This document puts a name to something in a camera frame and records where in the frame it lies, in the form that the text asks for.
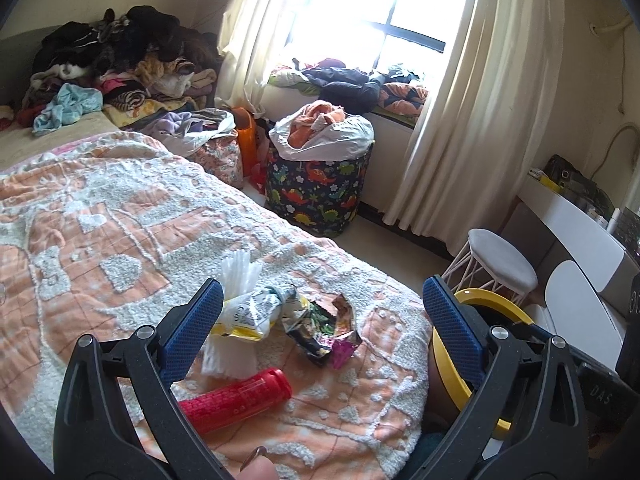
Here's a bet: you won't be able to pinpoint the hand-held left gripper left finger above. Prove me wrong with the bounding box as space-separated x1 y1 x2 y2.
52 279 236 480

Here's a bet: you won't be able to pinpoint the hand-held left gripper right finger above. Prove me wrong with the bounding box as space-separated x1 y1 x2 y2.
405 275 590 480

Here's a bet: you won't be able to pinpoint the yellow and white snack packet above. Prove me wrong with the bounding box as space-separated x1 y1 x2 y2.
214 284 302 343

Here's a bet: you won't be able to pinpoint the yellow rimmed bin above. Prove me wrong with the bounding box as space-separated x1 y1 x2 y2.
429 287 537 442

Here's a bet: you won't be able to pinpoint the bundle of white straws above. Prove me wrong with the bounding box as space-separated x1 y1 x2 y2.
201 251 263 378

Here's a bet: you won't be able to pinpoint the red plastic tube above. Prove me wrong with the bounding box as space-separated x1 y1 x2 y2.
179 367 294 437

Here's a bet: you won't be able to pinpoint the purple wrapper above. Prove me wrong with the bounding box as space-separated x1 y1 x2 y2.
329 337 357 370

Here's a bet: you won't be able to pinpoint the dark colourful snack wrapper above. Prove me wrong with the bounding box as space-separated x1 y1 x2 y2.
281 294 364 368

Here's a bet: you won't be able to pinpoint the person's left hand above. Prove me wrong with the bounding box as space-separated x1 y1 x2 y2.
235 447 277 480

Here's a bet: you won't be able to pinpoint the white round stool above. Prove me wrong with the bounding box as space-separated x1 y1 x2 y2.
446 228 540 307

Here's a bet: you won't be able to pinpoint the white chair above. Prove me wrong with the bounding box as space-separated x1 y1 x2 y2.
544 259 627 357

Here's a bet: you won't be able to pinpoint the orange and white tufted blanket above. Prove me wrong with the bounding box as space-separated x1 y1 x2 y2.
0 130 435 480

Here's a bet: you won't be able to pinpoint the white desk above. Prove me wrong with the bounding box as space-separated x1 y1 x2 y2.
516 174 640 312

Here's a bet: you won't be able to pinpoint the floral fabric bag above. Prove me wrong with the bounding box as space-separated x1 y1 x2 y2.
189 129 244 189

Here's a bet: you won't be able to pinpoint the dinosaur print laundry basket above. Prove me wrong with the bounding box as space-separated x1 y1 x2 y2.
263 140 374 239

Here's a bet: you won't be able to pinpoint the dark bag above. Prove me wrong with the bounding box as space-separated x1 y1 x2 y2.
541 154 614 217

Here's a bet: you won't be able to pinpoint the orange bag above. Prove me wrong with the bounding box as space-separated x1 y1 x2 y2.
231 106 259 179

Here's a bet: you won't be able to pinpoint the purple cloth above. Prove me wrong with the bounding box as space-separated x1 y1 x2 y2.
142 107 237 157

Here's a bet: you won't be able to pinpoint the cream curtain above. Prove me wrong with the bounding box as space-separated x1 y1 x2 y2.
381 0 568 262
214 0 323 117

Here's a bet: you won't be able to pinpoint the white plastic bag with laundry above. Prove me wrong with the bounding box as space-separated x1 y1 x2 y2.
268 105 376 162

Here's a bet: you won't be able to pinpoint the beige bed sheet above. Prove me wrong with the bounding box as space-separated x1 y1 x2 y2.
0 110 123 171

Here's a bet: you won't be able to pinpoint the orange towel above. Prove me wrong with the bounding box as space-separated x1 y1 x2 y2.
289 101 349 147

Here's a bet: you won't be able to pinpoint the light blue cloth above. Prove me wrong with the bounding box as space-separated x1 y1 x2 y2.
31 82 104 137

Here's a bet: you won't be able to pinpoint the clothes on window sill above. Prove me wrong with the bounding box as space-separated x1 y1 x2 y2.
266 57 432 117

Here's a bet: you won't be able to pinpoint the pile of dark clothes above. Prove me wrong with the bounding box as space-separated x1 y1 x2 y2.
14 5 222 128

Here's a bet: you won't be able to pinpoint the black framed window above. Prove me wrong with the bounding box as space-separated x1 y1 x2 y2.
280 0 476 73

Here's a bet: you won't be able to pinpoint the white wall cable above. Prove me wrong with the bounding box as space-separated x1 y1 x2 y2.
589 17 640 161

